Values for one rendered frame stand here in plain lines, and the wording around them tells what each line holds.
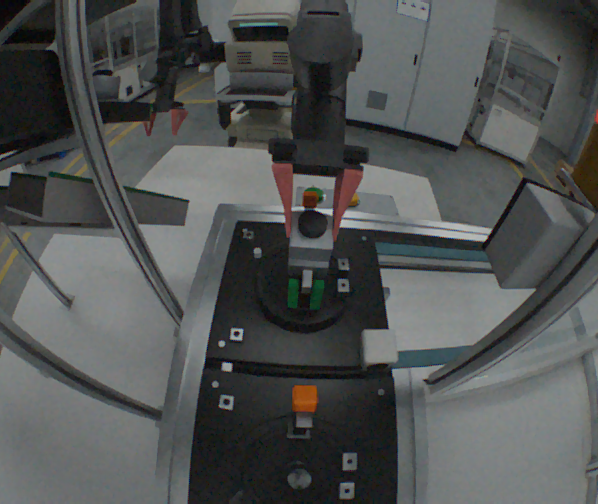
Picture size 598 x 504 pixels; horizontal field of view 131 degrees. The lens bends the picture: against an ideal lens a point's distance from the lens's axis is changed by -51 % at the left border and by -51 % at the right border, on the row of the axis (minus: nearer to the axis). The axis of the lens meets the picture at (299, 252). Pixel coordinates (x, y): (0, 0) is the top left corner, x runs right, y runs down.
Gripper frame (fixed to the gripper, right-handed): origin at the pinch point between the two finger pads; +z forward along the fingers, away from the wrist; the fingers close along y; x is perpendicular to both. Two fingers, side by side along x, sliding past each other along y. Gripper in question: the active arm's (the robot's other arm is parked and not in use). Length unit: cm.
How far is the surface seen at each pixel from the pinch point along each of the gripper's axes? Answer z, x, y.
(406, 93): -160, 246, 112
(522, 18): -652, 338, 569
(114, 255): 9, 24, -44
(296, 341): 13.9, 2.2, -0.5
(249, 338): 14.0, 2.1, -6.5
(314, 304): 8.9, 2.7, 1.3
